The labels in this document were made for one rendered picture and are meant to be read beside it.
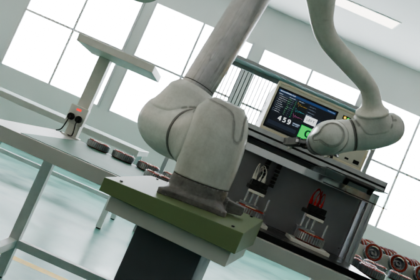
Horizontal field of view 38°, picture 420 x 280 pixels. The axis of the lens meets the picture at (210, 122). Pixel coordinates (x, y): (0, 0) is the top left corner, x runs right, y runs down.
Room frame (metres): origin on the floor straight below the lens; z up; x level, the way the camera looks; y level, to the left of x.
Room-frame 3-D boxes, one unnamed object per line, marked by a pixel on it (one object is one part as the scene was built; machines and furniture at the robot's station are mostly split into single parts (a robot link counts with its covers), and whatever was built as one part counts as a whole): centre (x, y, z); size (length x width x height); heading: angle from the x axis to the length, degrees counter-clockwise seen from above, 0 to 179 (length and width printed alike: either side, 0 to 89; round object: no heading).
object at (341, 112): (2.57, -0.41, 1.22); 0.44 x 0.39 x 0.20; 89
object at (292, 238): (2.24, -0.51, 0.78); 0.15 x 0.15 x 0.01; 89
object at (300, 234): (2.24, -0.51, 0.80); 0.11 x 0.11 x 0.04
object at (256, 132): (2.57, -0.39, 1.09); 0.68 x 0.44 x 0.05; 89
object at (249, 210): (2.25, -0.27, 0.80); 0.11 x 0.11 x 0.04
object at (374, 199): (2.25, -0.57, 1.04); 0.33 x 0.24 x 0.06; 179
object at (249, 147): (2.35, -0.39, 1.03); 0.62 x 0.01 x 0.03; 89
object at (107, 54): (2.84, 0.51, 0.98); 0.37 x 0.35 x 0.46; 89
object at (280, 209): (2.50, -0.39, 0.92); 0.66 x 0.01 x 0.30; 89
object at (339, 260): (2.26, -0.39, 0.76); 0.64 x 0.47 x 0.02; 89
